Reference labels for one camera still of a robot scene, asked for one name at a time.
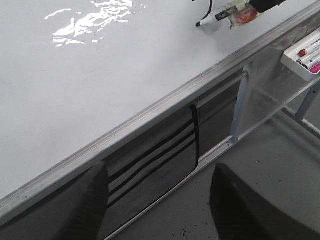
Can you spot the white plastic marker tray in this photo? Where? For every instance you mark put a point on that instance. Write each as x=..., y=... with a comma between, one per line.
x=290, y=56

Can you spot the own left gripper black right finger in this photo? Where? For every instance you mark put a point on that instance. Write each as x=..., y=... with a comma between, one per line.
x=231, y=215

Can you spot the black whiteboard marker with tape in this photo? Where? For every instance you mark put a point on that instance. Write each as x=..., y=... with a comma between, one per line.
x=238, y=12

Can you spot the pink capped marker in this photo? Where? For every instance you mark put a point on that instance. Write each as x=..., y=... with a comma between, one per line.
x=313, y=67

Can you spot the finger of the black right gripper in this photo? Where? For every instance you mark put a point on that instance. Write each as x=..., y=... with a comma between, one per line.
x=264, y=5

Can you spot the white whiteboard with aluminium frame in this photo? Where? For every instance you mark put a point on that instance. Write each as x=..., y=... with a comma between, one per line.
x=77, y=76

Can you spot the black capped marker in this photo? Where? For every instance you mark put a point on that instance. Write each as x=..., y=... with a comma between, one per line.
x=313, y=56

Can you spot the red capped marker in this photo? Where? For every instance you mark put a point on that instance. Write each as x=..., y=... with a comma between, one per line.
x=303, y=52

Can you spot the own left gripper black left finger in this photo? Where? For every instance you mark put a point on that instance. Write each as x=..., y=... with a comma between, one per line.
x=85, y=220

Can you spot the grey fabric pocket organizer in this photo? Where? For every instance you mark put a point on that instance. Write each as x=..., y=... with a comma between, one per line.
x=149, y=166

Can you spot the grey metal stand frame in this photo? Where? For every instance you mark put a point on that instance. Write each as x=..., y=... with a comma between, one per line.
x=234, y=106

